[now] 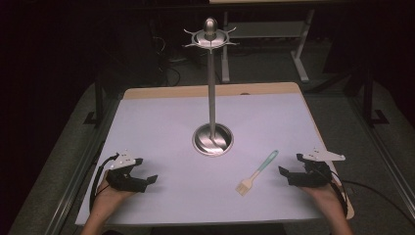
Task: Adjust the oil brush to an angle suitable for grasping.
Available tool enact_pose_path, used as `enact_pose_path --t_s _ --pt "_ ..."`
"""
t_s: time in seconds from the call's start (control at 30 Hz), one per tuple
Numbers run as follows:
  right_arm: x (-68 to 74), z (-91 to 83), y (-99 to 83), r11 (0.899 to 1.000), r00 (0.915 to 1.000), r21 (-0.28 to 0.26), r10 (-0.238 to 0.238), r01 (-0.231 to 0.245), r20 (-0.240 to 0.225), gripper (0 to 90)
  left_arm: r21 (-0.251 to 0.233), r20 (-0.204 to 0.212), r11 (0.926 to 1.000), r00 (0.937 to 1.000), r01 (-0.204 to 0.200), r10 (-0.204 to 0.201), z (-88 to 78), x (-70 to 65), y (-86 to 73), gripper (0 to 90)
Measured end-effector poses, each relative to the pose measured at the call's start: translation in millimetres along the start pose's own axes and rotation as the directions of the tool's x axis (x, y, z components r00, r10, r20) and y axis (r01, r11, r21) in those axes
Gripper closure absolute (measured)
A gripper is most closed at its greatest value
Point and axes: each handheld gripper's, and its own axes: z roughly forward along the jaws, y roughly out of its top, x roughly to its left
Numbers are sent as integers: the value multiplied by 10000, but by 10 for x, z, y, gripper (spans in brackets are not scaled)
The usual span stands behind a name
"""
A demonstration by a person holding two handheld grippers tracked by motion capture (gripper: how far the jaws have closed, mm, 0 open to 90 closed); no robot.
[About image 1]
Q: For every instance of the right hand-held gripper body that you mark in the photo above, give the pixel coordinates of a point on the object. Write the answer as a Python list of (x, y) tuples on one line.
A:
[(311, 174)]

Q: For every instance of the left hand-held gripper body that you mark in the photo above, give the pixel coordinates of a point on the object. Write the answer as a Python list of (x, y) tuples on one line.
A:
[(125, 181)]

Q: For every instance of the steel utensil stand with hooks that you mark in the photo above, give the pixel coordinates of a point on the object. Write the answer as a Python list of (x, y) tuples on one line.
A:
[(212, 98)]

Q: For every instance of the person's left hand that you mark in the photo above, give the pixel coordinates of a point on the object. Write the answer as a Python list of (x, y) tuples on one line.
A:
[(109, 194)]

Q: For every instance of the person's right hand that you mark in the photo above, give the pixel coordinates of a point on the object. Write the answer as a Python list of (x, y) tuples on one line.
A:
[(321, 194)]

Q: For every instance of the white table mat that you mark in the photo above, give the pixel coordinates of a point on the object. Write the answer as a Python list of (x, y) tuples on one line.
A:
[(169, 130)]

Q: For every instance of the black metal stand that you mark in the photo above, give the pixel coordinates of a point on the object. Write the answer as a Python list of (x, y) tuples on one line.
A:
[(368, 98), (98, 98)]

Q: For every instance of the aluminium frame rail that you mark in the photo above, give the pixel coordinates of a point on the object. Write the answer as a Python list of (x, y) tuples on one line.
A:
[(75, 182), (388, 169)]

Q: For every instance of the white metal desk frame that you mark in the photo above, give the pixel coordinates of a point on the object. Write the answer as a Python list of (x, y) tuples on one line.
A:
[(303, 49)]

